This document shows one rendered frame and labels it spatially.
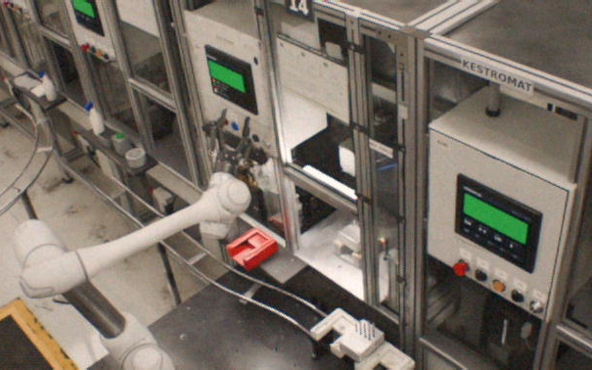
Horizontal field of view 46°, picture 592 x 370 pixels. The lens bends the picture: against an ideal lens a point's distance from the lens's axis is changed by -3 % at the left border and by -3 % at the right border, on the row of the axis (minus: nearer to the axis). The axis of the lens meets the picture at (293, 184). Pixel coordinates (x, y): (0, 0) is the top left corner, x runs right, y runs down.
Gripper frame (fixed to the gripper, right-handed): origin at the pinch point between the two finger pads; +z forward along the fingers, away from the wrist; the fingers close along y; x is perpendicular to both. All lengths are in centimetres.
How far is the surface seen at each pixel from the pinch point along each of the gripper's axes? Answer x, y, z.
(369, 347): -7, -60, -66
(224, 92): 9.0, 2.7, 13.0
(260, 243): 40, -35, -28
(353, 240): 9, -58, -26
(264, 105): -6.8, -6.9, 5.9
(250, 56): -14.8, 4.6, 16.9
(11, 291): 233, 35, -47
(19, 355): 193, 26, -84
